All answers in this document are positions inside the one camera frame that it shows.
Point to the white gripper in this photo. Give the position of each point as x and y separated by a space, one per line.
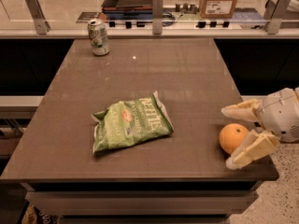
280 114

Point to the orange fruit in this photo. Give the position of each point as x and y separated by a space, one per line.
231 136

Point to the green 7up can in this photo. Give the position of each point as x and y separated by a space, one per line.
98 37

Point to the green chip bag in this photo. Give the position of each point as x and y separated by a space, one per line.
128 123

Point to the brown cardboard box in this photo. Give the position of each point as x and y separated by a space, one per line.
217 9

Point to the grey table drawer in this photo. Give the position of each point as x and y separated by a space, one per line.
142 203

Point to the dark tray stack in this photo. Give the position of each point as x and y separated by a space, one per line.
128 9

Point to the snack bag under table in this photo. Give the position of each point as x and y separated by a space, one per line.
33 216

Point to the right metal glass bracket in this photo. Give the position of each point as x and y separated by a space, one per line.
274 12

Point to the metal glass bracket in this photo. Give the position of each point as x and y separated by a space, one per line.
40 22
274 12
157 16

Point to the middle metal glass bracket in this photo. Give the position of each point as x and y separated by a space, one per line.
157 16

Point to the left metal glass bracket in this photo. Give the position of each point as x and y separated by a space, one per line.
40 22

